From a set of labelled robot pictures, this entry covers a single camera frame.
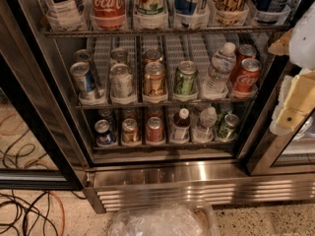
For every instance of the clear plastic bin with bag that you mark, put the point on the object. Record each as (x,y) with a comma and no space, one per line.
(185,218)

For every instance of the green can bottom shelf front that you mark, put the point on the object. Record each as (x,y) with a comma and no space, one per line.
(227,129)

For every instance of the stainless steel fridge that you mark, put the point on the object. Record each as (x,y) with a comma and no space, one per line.
(149,174)

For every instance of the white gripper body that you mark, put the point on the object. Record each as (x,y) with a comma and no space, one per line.
(304,41)

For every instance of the brown juice bottle white cap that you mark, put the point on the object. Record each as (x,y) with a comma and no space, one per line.
(180,126)

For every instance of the white green bottle top shelf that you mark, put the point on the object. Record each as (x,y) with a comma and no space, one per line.
(149,15)

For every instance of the red can bottom shelf front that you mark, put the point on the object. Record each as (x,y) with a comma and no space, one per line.
(154,130)

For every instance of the gold can middle shelf front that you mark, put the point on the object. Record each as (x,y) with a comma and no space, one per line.
(154,90)

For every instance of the clear water bottle middle shelf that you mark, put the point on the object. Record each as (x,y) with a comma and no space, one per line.
(222,63)

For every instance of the white can shelf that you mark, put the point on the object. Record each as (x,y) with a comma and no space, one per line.
(122,88)
(119,56)

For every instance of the red Coca-Cola bottle top shelf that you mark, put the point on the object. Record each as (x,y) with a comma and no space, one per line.
(109,14)

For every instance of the gold black bottle top shelf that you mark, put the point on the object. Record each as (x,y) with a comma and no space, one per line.
(230,12)

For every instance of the red Coca-Cola can rear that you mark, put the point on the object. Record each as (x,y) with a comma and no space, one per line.
(242,52)

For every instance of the gold can shelf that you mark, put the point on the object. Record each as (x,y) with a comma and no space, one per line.
(130,132)
(154,90)
(153,55)

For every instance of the clear water bottle shelf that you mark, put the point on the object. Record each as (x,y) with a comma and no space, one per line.
(222,63)
(202,132)

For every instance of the green can shelf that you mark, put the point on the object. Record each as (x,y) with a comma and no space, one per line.
(227,129)
(185,81)

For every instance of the blue can bottom shelf front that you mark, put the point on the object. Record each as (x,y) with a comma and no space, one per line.
(104,134)

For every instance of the left glass fridge door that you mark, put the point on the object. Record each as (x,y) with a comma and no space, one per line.
(34,77)

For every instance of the right glass fridge door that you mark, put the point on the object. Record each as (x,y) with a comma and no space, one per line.
(267,153)

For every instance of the glass fridge door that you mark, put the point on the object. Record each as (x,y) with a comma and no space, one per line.
(34,77)
(267,153)

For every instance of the white can middle shelf rear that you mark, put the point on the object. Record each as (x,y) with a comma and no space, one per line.
(119,56)

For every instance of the gold can bottom shelf front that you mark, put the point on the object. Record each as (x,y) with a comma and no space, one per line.
(130,132)

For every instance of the red coca-cola can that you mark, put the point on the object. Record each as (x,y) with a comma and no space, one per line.
(246,75)
(242,52)

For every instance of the white can middle shelf front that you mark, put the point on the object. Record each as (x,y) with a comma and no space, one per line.
(122,88)

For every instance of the white tea bottle top shelf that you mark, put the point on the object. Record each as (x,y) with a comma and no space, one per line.
(66,15)

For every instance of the red Coca-Cola can front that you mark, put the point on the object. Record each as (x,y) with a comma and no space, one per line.
(246,75)

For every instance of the blue white can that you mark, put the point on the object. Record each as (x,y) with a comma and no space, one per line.
(84,55)
(84,80)

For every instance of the blue white can middle front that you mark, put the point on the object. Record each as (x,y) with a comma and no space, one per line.
(84,80)

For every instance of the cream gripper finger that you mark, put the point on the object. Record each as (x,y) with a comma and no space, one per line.
(295,102)
(280,46)

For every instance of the gold can middle shelf rear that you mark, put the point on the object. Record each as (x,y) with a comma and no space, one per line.
(153,55)

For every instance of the clear water bottle bottom shelf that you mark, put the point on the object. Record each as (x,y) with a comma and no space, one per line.
(202,132)

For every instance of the green can middle shelf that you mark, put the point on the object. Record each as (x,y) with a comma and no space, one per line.
(185,81)

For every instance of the blue white can middle rear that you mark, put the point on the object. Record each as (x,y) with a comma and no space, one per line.
(84,55)

